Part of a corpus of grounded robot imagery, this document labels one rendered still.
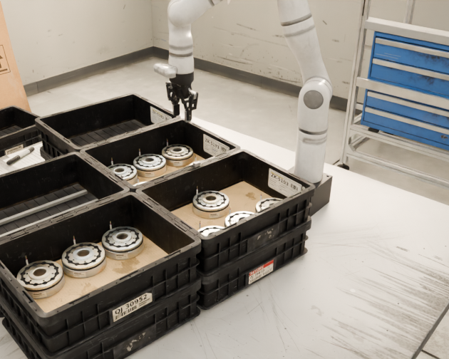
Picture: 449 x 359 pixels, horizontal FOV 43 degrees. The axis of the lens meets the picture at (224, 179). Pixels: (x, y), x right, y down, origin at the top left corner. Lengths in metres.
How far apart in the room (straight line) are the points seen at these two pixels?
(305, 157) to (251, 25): 3.14
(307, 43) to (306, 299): 0.72
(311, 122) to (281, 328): 0.64
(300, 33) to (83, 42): 3.59
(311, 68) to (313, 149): 0.25
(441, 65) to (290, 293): 1.96
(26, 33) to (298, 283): 3.59
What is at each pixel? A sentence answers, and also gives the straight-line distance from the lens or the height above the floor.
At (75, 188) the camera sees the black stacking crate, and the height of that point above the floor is 0.83.
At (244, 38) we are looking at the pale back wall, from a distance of 4.92.
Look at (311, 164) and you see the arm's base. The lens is 1.81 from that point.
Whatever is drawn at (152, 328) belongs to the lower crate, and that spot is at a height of 0.75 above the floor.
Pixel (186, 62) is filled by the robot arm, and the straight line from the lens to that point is 1.70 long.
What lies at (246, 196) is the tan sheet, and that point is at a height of 0.83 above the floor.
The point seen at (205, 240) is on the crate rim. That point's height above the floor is 0.93.
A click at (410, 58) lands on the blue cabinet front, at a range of 3.29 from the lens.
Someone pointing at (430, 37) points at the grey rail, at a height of 0.91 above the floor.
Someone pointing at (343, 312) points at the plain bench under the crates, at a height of 0.70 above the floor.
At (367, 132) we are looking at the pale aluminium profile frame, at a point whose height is 0.29.
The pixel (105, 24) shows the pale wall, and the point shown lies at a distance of 5.23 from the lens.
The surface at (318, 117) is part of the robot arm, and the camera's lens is 1.73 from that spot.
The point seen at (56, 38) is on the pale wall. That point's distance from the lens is 4.93.
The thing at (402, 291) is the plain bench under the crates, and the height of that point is 0.70.
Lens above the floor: 1.70
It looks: 30 degrees down
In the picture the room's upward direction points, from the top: 1 degrees clockwise
